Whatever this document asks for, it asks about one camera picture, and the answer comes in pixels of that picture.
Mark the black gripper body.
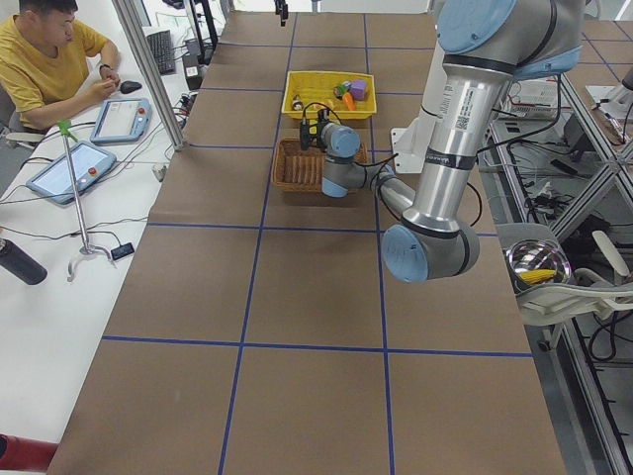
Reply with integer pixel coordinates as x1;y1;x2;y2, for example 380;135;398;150
300;109;330;151

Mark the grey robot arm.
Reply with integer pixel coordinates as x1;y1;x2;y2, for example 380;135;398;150
300;1;586;282

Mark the brown wicker basket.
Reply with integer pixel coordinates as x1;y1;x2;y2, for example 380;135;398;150
272;138;370;194

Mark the yellow wicker basket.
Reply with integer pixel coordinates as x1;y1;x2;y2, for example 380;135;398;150
281;70;377;120

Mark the blue tape line lengthwise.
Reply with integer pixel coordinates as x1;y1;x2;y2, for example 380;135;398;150
363;13;397;475

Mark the blue tape line crosswise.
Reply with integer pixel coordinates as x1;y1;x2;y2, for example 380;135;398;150
146;222;500;238

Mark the toy panda figure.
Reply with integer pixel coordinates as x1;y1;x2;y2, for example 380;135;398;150
292;95;304;111

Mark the toy carrot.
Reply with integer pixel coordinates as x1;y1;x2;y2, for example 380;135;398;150
341;92;356;111

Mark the purple foam block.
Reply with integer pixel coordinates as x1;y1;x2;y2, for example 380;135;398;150
349;79;368;101

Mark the black keyboard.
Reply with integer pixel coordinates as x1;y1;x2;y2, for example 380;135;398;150
145;30;176;75

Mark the black computer mouse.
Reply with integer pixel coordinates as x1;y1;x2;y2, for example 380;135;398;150
119;80;142;95

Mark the teach pendant far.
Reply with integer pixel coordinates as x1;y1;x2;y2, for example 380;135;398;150
90;98;152;144

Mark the teach pendant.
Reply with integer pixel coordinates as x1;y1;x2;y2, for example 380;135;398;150
90;98;152;144
26;142;117;205

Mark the metal grabber stick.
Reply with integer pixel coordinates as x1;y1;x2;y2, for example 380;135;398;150
57;120;115;283

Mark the steel bowl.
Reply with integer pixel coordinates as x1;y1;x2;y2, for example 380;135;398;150
504;239;573;294

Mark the teach pendant near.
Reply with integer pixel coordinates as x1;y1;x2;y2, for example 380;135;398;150
26;142;117;205

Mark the toy corn cob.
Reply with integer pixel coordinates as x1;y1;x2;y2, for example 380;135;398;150
518;269;557;285

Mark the man in yellow shirt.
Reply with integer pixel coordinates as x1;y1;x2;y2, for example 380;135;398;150
1;1;121;132

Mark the black bottle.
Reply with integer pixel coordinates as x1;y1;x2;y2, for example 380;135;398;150
1;238;47;285

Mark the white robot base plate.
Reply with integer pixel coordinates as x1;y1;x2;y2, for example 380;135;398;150
391;128;425;174

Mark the aluminium frame post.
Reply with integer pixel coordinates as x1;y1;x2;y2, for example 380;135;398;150
112;0;185;151

